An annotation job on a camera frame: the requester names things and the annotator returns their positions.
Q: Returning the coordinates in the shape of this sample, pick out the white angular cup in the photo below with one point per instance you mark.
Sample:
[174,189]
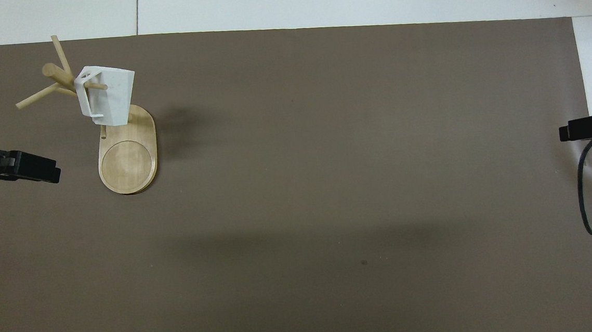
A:
[114,98]

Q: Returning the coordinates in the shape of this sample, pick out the wooden cup rack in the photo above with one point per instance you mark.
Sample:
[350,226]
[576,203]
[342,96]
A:
[128,162]

